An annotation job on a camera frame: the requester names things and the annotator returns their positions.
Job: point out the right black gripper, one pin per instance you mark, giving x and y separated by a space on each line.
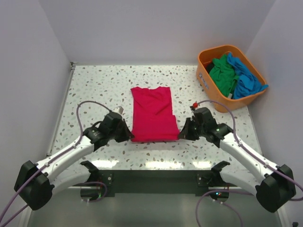
185 134

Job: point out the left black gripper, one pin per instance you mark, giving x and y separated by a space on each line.
127 134

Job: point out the red t-shirt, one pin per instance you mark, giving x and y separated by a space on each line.
153 118

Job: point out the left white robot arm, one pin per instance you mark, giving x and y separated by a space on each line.
35 181

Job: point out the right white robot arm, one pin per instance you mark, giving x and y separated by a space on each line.
273 185

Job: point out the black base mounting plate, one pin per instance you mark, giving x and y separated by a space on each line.
111 182

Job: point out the green t-shirt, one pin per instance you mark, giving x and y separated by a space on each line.
224 75

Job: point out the blue t-shirt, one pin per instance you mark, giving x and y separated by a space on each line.
247 84

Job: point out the aluminium table edge rail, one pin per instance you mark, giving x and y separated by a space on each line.
43 100

